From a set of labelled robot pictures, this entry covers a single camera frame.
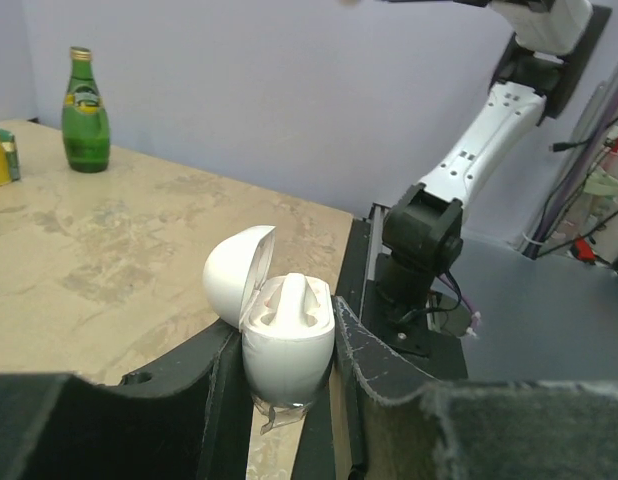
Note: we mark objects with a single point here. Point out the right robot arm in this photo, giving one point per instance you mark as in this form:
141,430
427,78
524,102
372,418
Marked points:
535,78

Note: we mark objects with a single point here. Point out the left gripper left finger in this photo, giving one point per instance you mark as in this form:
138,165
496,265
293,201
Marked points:
185,415

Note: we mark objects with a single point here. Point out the orange juice carton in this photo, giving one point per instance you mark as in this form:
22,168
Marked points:
9,158

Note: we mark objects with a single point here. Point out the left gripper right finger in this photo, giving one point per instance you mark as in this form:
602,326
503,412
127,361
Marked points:
391,420

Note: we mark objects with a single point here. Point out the white hook earbud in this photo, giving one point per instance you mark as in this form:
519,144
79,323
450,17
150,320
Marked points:
294,303

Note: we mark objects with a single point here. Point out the white oval charging case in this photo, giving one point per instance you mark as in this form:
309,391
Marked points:
286,369

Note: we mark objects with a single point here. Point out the green Perrier glass bottle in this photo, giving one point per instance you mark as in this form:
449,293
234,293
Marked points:
84,120

